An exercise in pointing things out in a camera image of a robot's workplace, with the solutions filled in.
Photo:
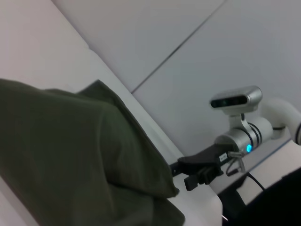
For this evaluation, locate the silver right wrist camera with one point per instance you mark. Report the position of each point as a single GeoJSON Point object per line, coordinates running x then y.
{"type": "Point", "coordinates": [235, 99]}

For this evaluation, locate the dark green FREE! t-shirt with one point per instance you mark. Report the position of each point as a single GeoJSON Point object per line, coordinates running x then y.
{"type": "Point", "coordinates": [70, 153]}

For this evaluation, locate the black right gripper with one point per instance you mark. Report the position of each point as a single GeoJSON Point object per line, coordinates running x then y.
{"type": "Point", "coordinates": [207, 157]}

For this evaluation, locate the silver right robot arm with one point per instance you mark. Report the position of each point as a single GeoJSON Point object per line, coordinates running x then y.
{"type": "Point", "coordinates": [263, 131]}

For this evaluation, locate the person in dark clothes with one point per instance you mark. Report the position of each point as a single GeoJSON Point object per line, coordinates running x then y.
{"type": "Point", "coordinates": [270, 200]}

